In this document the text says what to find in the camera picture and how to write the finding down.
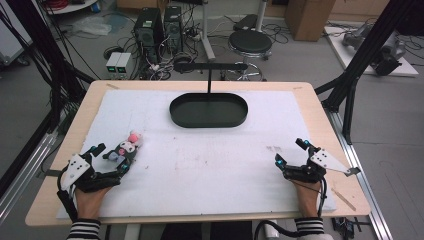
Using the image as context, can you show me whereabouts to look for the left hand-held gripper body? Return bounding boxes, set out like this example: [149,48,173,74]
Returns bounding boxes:
[60,153,122,194]

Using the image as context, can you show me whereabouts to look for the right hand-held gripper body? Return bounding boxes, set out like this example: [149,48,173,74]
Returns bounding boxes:
[282,147,362,184]

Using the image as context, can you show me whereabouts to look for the black and white plush toy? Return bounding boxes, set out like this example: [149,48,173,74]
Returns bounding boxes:
[102,140,138,164]

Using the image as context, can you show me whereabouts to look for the person's left hand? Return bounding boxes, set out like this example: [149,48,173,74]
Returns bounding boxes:
[74,185,113,222]

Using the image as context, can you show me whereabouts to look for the person's right hand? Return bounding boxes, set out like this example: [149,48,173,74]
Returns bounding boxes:
[292,180,324,220]

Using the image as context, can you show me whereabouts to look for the pink and white plush toy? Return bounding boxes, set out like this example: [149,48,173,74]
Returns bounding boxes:
[127,130,145,148]

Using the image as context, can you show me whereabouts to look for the thin wooden stick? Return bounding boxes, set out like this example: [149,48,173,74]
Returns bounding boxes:
[330,187,357,212]

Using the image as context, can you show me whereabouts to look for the white foam mat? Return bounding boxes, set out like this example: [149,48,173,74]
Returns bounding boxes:
[55,88,338,220]

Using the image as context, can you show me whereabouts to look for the white bench power supply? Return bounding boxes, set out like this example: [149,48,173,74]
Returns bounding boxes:
[105,51,123,80]
[115,52,133,80]

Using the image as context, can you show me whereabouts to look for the black stand with oval tray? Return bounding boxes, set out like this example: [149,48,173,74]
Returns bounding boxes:
[168,61,250,129]

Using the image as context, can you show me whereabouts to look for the person's dark legs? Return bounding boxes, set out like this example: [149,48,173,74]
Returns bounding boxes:
[161,220,253,240]

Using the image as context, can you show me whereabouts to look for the black round stool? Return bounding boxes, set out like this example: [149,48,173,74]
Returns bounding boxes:
[220,29,273,82]

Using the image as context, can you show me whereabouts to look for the white board with robot parts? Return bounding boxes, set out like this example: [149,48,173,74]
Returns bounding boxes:
[323,21,420,78]

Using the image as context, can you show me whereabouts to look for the clear plastic bag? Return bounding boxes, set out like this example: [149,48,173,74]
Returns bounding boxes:
[70,15,113,37]

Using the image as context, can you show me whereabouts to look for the brown wooden cabinet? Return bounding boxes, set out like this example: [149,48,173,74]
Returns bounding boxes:
[284,0,337,43]

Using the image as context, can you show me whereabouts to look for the large black computer tower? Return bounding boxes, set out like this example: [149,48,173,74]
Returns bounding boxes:
[133,7,165,65]

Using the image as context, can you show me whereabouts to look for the slim black computer tower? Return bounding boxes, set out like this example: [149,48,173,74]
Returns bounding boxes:
[162,5,184,55]

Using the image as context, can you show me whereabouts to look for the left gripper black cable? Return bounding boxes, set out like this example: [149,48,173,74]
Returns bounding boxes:
[55,165,80,223]

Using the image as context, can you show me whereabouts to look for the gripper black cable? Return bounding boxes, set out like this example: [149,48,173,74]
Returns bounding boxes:
[253,177,330,240]
[55,165,80,223]

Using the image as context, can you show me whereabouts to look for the aluminium rail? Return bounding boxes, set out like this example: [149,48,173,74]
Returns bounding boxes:
[0,131,58,221]
[325,108,394,240]

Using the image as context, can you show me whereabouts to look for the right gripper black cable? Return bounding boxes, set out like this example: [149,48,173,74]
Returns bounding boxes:
[253,177,330,240]

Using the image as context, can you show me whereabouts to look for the black metal frame post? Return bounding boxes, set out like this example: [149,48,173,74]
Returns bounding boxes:
[314,0,418,145]
[0,0,96,133]

